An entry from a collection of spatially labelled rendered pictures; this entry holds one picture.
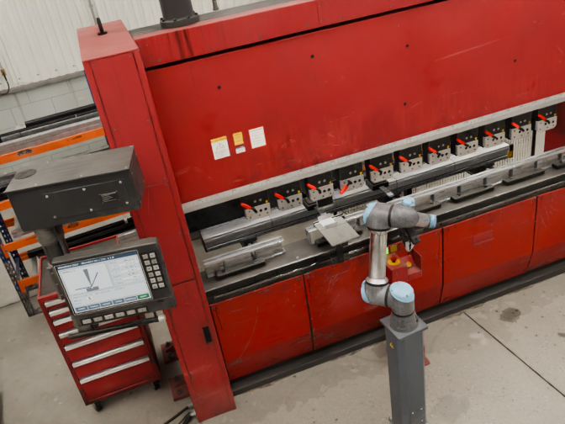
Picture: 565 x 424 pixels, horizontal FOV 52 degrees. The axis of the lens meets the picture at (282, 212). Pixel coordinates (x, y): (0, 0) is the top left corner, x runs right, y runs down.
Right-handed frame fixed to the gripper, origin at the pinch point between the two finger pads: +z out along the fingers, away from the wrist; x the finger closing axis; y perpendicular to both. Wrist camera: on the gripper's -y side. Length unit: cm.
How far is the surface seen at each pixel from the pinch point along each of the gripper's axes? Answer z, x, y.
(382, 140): -57, -3, 36
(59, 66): -18, 185, 449
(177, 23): -145, 99, 48
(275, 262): -1, 76, 26
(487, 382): 80, -26, -48
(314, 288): 22, 56, 18
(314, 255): -2, 52, 21
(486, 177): -8, -77, 34
